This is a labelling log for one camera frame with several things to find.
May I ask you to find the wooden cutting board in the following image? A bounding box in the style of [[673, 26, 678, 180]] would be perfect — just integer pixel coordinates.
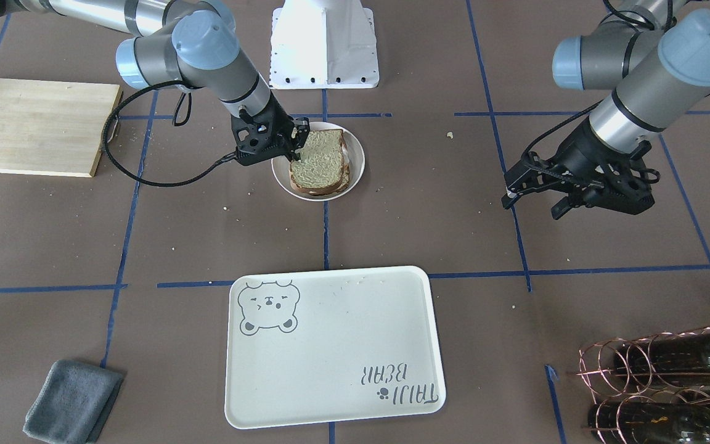
[[0, 78, 122, 178]]

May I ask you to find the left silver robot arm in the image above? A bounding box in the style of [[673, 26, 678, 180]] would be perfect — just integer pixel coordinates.
[[502, 1, 710, 220]]

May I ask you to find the copper wire bottle rack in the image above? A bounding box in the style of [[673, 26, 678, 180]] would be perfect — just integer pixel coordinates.
[[574, 326, 710, 443]]

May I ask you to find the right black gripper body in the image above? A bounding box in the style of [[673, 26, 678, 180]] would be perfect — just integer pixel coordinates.
[[231, 99, 298, 166]]

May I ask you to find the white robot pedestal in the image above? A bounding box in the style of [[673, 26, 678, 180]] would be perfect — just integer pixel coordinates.
[[268, 1, 380, 90]]

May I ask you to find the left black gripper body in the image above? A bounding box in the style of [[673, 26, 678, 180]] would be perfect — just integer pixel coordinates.
[[518, 121, 660, 215]]

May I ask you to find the folded grey cloth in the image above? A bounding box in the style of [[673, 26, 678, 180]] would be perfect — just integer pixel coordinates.
[[22, 360, 124, 443]]

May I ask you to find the dark wine bottle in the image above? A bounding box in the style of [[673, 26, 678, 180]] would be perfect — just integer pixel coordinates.
[[613, 332, 710, 387], [587, 401, 710, 443]]

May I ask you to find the cream bear tray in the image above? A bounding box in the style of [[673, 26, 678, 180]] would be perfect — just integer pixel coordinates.
[[224, 265, 446, 430]]

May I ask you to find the black camera cable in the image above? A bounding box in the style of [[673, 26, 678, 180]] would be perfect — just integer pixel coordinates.
[[524, 102, 602, 179], [101, 80, 239, 187]]

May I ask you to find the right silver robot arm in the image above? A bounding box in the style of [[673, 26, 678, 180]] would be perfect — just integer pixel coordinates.
[[0, 1, 309, 166]]

